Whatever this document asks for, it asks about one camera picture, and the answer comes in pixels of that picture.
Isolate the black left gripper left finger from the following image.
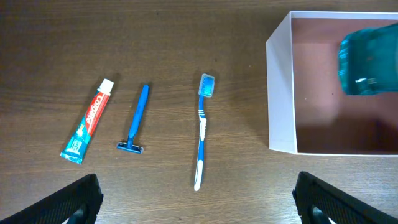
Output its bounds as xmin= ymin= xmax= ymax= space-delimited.
xmin=1 ymin=174 xmax=103 ymax=224

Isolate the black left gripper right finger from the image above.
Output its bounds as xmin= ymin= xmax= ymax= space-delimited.
xmin=292 ymin=171 xmax=397 ymax=224

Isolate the teal mouthwash bottle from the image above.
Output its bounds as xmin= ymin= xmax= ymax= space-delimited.
xmin=338 ymin=24 xmax=397 ymax=95

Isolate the Colgate toothpaste tube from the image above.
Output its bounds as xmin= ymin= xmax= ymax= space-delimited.
xmin=60 ymin=79 xmax=114 ymax=164

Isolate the blue disposable razor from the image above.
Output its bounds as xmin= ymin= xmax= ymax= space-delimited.
xmin=116 ymin=85 xmax=150 ymax=154

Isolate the white cardboard box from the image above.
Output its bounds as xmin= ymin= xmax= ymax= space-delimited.
xmin=266 ymin=11 xmax=397 ymax=157

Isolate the blue white toothbrush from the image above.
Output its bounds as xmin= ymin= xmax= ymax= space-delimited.
xmin=194 ymin=73 xmax=215 ymax=191

